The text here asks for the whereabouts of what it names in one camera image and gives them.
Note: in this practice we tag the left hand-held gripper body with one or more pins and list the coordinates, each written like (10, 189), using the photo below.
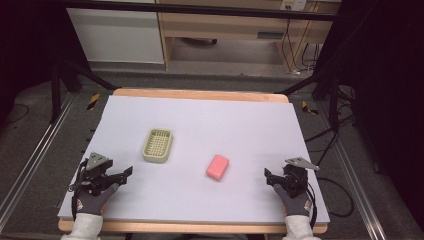
(96, 170)

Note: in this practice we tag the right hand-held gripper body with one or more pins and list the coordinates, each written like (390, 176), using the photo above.
(296, 178)

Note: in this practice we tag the person's right hand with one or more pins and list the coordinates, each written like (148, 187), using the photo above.
(296, 205)

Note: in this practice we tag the person's left hand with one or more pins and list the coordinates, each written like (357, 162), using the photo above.
(93, 202)

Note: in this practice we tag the beige slotted soap dish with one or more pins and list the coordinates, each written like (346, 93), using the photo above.
(157, 145)

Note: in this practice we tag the pink soap bar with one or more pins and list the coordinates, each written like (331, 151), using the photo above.
(217, 167)

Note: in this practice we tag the yellow black striped tape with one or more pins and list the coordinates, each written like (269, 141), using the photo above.
(93, 101)
(308, 108)

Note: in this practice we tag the white foam mat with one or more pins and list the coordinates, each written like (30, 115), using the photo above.
(206, 126)

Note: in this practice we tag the black metal stand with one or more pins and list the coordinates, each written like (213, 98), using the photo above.
(63, 80)
(325, 86)

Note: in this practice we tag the wooden table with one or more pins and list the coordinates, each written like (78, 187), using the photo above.
(200, 93)

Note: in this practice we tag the white cabinet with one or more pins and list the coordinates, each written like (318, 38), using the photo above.
(116, 35)

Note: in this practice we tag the wooden desk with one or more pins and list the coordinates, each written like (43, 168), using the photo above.
(226, 26)

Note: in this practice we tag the metal floor rail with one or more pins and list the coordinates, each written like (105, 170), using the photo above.
(356, 186)
(36, 156)

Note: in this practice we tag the white wall socket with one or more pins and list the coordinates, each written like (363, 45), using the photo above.
(293, 4)

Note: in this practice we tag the black metal frame bar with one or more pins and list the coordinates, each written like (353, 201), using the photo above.
(200, 9)

